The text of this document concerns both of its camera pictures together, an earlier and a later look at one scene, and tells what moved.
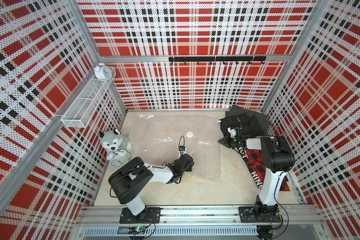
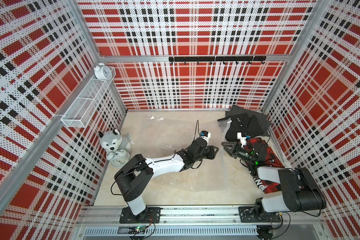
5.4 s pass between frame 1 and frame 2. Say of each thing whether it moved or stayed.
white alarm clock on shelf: stayed
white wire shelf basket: stayed
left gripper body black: moved
